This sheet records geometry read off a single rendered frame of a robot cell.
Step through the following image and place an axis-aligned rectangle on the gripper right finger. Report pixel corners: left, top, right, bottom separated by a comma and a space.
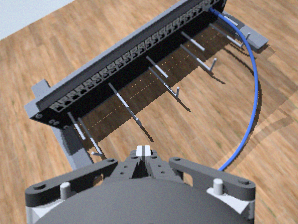
143, 146, 256, 224

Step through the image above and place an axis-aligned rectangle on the blue patch cord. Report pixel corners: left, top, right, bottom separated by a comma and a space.
214, 11, 258, 171

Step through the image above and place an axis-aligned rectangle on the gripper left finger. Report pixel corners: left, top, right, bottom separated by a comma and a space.
25, 146, 144, 224

